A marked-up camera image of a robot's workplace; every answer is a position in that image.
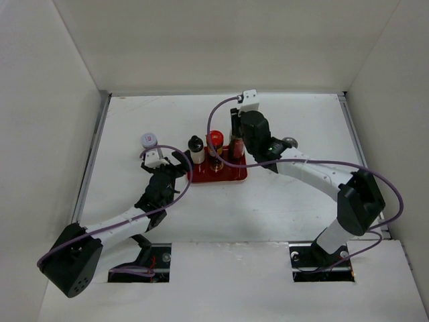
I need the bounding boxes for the black cap white bottle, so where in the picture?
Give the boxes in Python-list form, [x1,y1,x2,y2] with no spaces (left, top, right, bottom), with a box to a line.
[188,135,205,164]

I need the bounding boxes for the tall dark sauce bottle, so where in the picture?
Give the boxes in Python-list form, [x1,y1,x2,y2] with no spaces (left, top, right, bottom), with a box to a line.
[229,132,245,160]

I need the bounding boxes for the red lid chili sauce jar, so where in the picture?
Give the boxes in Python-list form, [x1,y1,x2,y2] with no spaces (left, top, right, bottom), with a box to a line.
[206,130,224,172]

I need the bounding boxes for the white lid paste jar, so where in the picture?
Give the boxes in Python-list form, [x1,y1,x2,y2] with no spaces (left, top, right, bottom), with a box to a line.
[140,132,158,149]

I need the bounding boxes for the silver lid white shaker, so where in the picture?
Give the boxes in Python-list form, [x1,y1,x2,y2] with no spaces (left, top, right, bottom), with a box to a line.
[282,137,298,148]

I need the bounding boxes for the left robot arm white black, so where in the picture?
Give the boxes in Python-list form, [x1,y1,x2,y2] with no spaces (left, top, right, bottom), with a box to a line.
[37,146,194,298]

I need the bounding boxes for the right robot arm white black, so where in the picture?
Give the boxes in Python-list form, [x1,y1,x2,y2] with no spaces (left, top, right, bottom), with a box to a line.
[230,108,385,266]

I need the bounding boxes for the red rectangular tray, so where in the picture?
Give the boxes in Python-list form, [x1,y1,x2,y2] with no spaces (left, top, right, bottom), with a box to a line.
[186,146,247,184]

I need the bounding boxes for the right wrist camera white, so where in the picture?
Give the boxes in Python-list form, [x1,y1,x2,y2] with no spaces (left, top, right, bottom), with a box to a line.
[238,89,259,115]

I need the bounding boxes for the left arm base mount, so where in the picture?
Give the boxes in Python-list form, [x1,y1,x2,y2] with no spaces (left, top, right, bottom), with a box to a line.
[107,234,172,283]

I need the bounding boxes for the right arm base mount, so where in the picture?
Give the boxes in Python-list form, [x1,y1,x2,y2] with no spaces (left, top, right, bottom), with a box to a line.
[289,243,355,282]

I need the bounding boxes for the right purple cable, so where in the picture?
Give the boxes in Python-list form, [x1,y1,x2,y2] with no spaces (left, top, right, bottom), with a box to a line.
[206,95,404,273]

